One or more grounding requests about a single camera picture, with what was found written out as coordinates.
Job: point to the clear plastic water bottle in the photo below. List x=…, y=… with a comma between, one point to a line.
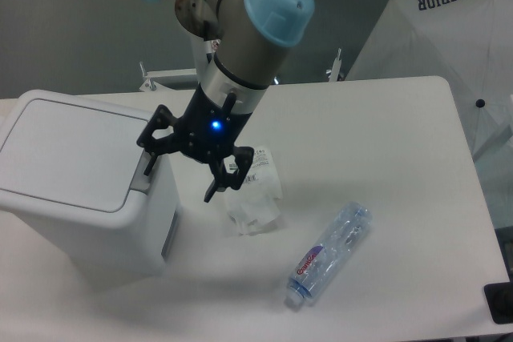
x=328, y=254

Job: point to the crumpled white plastic wrapper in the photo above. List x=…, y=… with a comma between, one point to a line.
x=253, y=207

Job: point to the white Superior umbrella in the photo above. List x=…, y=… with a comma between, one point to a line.
x=466, y=42

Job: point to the white push-top trash can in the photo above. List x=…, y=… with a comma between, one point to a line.
x=71, y=169

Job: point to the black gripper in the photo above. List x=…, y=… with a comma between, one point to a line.
x=205, y=133

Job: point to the black device at edge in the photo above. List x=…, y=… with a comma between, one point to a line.
x=499, y=301

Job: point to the white metal base frame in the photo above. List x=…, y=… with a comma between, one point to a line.
x=184, y=79

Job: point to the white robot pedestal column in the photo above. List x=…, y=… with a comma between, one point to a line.
x=202, y=55

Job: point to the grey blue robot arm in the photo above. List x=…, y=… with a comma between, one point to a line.
x=255, y=38

